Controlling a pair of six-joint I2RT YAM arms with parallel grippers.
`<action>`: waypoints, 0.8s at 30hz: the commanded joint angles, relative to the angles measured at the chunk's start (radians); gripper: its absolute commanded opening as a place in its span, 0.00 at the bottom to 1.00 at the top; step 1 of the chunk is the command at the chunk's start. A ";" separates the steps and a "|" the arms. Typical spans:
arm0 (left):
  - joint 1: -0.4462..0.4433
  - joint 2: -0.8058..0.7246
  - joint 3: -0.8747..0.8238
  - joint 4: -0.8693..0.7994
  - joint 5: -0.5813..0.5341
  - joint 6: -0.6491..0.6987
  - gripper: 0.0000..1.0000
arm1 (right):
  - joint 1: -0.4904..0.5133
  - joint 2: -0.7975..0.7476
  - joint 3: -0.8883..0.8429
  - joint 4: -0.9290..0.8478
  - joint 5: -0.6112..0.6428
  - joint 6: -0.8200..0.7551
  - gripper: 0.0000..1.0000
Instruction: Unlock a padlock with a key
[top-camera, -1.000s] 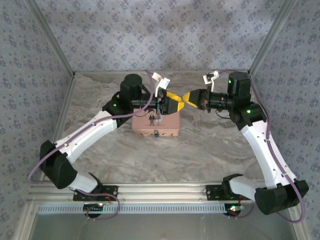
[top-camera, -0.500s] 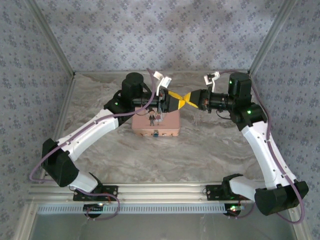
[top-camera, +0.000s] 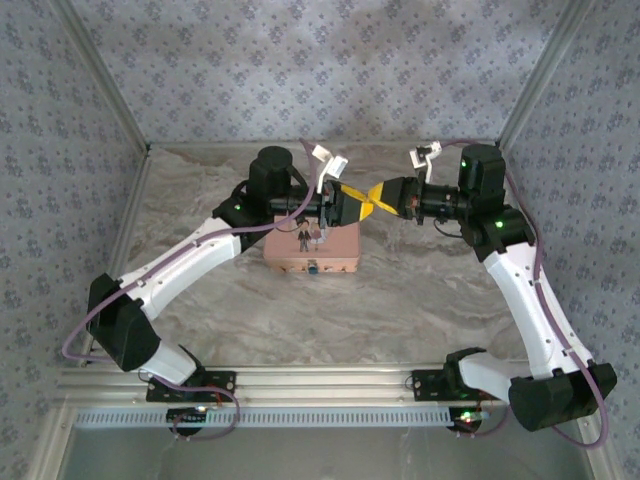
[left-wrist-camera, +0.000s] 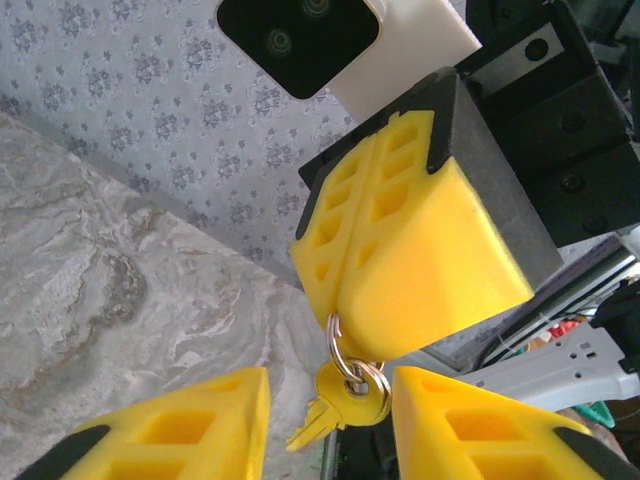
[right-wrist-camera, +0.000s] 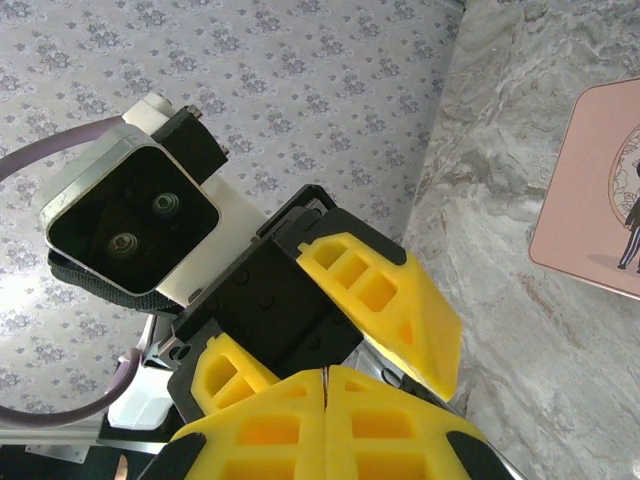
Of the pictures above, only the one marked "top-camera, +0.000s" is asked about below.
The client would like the pink box with cartoon couple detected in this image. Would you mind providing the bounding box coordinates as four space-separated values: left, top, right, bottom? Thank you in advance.
263 212 363 276

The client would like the black controller board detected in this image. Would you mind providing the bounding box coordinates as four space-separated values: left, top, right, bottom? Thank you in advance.
166 407 209 427
448 406 489 432

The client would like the thin black wire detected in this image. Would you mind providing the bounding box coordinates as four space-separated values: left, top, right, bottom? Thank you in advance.
432 219 469 239

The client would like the aluminium frame corner post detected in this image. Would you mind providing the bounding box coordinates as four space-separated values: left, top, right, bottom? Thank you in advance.
49 0 153 151
497 0 599 150

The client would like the aluminium mounting rail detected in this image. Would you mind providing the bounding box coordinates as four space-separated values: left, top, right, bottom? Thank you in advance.
53 365 532 407

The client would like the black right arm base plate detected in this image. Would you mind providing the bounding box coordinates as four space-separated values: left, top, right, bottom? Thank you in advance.
411 368 501 402

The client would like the grey slotted cable duct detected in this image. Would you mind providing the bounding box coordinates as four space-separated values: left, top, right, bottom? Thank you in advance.
74 406 494 429

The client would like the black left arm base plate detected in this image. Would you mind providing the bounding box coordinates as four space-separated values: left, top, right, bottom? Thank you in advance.
146 368 238 403

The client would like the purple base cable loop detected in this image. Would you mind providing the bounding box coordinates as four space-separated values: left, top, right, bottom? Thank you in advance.
453 399 512 439
148 377 242 443

